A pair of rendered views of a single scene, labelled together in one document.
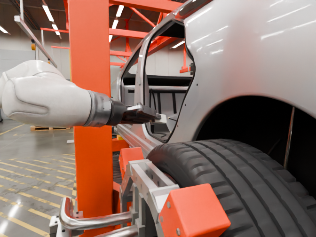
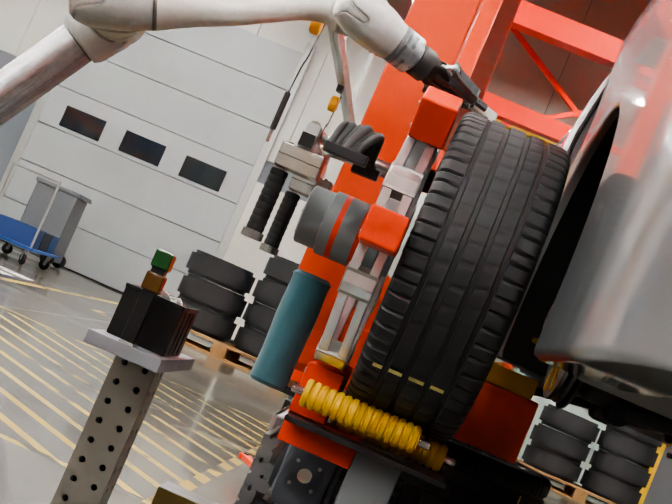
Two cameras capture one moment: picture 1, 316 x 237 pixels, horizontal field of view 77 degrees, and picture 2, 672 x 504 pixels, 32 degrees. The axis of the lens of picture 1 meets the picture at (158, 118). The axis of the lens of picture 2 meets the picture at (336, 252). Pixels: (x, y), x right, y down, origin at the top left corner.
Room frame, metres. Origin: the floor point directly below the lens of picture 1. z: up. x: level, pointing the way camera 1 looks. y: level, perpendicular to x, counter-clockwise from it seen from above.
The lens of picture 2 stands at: (-1.79, -0.96, 0.64)
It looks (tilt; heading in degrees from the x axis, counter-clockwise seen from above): 4 degrees up; 25
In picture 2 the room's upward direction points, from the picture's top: 23 degrees clockwise
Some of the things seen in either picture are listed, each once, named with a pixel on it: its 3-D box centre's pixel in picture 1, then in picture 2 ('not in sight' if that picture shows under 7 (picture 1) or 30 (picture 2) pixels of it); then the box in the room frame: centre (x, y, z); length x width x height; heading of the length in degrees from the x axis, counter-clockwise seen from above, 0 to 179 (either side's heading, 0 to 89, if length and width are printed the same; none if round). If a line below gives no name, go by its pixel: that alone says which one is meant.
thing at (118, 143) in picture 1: (110, 138); not in sight; (2.85, 0.70, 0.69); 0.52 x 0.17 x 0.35; 111
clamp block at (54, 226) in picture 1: (67, 225); (311, 185); (0.55, 0.27, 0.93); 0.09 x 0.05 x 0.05; 111
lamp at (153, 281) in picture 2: not in sight; (154, 282); (0.30, 0.39, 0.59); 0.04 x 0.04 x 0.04; 21
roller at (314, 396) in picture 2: not in sight; (360, 416); (0.39, -0.12, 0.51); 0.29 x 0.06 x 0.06; 111
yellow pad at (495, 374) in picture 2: not in sight; (506, 379); (1.12, -0.16, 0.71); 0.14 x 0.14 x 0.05; 21
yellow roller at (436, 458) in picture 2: not in sight; (388, 435); (0.53, -0.14, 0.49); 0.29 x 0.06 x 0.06; 111
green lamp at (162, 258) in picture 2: not in sight; (163, 260); (0.30, 0.39, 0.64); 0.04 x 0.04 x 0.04; 21
